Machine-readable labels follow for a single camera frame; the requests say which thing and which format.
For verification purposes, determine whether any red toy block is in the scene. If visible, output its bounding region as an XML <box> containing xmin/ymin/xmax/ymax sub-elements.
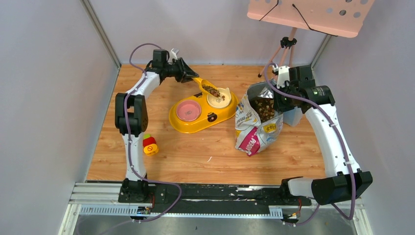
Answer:
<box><xmin>142</xmin><ymin>134</ymin><xmax>157</xmax><ymax>147</ymax></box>

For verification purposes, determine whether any yellow double pet feeder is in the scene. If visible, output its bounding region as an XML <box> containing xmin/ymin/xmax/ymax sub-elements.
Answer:
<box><xmin>168</xmin><ymin>92</ymin><xmax>239</xmax><ymax>134</ymax></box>

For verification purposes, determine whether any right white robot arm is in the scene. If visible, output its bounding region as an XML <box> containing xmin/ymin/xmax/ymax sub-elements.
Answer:
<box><xmin>271</xmin><ymin>66</ymin><xmax>373</xmax><ymax>205</ymax></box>

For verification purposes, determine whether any cream bowl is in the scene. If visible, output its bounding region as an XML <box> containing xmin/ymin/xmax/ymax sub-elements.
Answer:
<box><xmin>207</xmin><ymin>88</ymin><xmax>231</xmax><ymax>109</ymax></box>

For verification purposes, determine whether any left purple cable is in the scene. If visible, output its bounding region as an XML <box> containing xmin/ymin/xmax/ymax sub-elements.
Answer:
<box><xmin>124</xmin><ymin>43</ymin><xmax>183</xmax><ymax>223</ymax></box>

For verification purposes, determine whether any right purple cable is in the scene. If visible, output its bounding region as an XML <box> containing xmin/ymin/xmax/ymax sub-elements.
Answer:
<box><xmin>263</xmin><ymin>62</ymin><xmax>357</xmax><ymax>226</ymax></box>

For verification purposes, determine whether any yellow toy block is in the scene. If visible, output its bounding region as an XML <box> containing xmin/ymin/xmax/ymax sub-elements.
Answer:
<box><xmin>143</xmin><ymin>143</ymin><xmax>159</xmax><ymax>156</ymax></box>

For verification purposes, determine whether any yellow plastic scoop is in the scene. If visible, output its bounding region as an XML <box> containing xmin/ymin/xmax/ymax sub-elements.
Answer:
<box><xmin>192</xmin><ymin>77</ymin><xmax>225</xmax><ymax>99</ymax></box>

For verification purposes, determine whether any pink music stand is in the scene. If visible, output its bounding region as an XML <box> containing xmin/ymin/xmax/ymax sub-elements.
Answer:
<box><xmin>247</xmin><ymin>0</ymin><xmax>374</xmax><ymax>66</ymax></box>

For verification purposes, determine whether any pink bowl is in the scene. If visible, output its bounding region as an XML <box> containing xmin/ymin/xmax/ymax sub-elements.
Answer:
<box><xmin>176</xmin><ymin>100</ymin><xmax>202</xmax><ymax>122</ymax></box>

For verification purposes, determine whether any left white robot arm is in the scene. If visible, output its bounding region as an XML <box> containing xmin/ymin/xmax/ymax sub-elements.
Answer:
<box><xmin>115</xmin><ymin>49</ymin><xmax>199</xmax><ymax>203</ymax></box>

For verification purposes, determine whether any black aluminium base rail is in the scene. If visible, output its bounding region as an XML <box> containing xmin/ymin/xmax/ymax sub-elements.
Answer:
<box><xmin>69</xmin><ymin>181</ymin><xmax>364</xmax><ymax>219</ymax></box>

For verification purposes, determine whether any purple cable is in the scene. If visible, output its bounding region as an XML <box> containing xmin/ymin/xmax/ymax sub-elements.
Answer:
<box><xmin>263</xmin><ymin>62</ymin><xmax>357</xmax><ymax>226</ymax></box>
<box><xmin>124</xmin><ymin>43</ymin><xmax>183</xmax><ymax>223</ymax></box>

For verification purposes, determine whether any pet food kibble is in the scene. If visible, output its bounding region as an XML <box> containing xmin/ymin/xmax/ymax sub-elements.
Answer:
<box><xmin>202</xmin><ymin>84</ymin><xmax>276</xmax><ymax>123</ymax></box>

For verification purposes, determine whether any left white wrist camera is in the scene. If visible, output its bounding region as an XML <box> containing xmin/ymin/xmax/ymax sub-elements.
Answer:
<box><xmin>169</xmin><ymin>48</ymin><xmax>180</xmax><ymax>62</ymax></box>

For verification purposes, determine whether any pet food bag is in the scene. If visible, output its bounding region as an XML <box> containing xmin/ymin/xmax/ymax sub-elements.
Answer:
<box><xmin>235</xmin><ymin>82</ymin><xmax>283</xmax><ymax>156</ymax></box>

